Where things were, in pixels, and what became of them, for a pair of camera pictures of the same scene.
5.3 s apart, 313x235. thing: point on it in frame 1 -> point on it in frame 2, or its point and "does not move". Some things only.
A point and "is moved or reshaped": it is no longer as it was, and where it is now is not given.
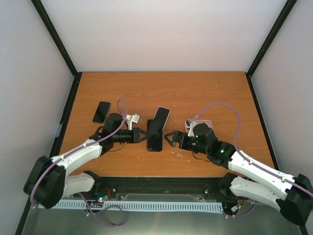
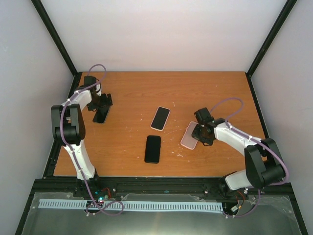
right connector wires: [235, 208] does not move
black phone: [161, 116] does not move
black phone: [154, 136] -> [152, 150]
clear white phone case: [161, 116] does not move
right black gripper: [176, 138] -> [194, 134]
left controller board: [102, 194] does not move
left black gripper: [136, 131] -> [90, 107]
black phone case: [154, 136] -> [152, 154]
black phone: [101, 111] does not move
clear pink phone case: [209, 122] is moved or reshaped
